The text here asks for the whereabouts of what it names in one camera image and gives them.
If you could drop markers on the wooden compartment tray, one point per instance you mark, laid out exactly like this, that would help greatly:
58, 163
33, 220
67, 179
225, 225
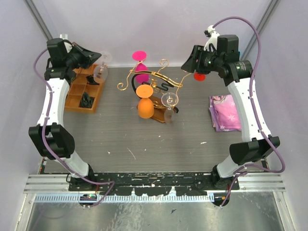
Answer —
78, 87

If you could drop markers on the orange wine glass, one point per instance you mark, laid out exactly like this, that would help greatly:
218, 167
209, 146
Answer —
145, 105

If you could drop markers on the red wine glass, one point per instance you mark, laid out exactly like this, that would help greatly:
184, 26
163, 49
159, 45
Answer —
199, 77

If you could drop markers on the pink wine glass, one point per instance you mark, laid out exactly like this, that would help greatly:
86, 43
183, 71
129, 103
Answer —
140, 57

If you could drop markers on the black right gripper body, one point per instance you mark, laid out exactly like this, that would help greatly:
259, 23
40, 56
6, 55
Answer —
211, 61

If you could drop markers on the aluminium front rail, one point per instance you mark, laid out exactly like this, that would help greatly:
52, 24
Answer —
54, 188

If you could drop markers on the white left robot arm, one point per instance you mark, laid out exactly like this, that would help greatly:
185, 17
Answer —
49, 136

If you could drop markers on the clear wine glass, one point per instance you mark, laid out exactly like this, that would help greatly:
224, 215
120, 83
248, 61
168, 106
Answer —
100, 72
169, 100

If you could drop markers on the purple cartoon pouch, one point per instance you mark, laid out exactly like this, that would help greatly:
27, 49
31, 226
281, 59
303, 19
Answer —
224, 113

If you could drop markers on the black orange rolled tie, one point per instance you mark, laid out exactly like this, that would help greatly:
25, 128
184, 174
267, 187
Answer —
91, 81

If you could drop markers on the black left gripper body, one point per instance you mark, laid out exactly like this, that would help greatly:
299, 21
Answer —
76, 54

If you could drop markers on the dark green rolled tie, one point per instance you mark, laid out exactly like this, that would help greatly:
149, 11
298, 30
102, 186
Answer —
86, 101

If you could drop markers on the gold wire glass rack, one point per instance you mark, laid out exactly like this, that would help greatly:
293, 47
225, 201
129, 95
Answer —
160, 85

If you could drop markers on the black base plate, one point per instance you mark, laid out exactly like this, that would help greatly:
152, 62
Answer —
152, 183

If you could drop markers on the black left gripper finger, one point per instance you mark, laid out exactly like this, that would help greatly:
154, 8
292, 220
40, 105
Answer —
83, 55
85, 64

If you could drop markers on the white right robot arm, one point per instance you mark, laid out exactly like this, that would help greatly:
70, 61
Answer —
220, 54

